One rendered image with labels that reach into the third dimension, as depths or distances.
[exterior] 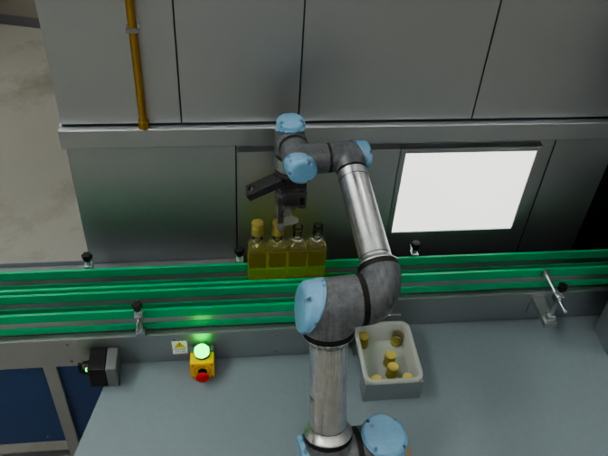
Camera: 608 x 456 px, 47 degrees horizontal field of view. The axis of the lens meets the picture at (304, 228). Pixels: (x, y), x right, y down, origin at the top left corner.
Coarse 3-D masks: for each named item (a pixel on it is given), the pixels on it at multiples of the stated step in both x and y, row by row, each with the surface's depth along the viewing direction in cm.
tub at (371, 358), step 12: (384, 324) 213; (396, 324) 214; (372, 336) 216; (384, 336) 216; (396, 336) 217; (408, 336) 210; (360, 348) 205; (372, 348) 215; (384, 348) 215; (396, 348) 215; (408, 348) 210; (360, 360) 202; (372, 360) 211; (396, 360) 212; (408, 360) 209; (372, 372) 208; (384, 372) 208; (408, 372) 209; (420, 372) 200; (372, 384) 197
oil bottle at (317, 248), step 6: (312, 240) 203; (324, 240) 203; (312, 246) 202; (318, 246) 202; (324, 246) 202; (312, 252) 203; (318, 252) 203; (324, 252) 204; (312, 258) 205; (318, 258) 205; (324, 258) 205; (306, 264) 208; (312, 264) 206; (318, 264) 207; (324, 264) 207; (306, 270) 208; (312, 270) 208; (318, 270) 208; (324, 270) 209; (306, 276) 210; (312, 276) 210; (318, 276) 210
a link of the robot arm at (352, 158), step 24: (336, 144) 170; (360, 144) 171; (336, 168) 171; (360, 168) 167; (360, 192) 163; (360, 216) 160; (360, 240) 158; (384, 240) 158; (360, 264) 155; (384, 264) 152; (384, 288) 149; (384, 312) 149
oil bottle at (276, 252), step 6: (270, 240) 202; (282, 240) 202; (270, 246) 201; (276, 246) 200; (282, 246) 201; (270, 252) 201; (276, 252) 201; (282, 252) 201; (270, 258) 202; (276, 258) 203; (282, 258) 203; (270, 264) 204; (276, 264) 204; (282, 264) 205; (270, 270) 206; (276, 270) 206; (282, 270) 206; (270, 276) 207; (276, 276) 208; (282, 276) 208
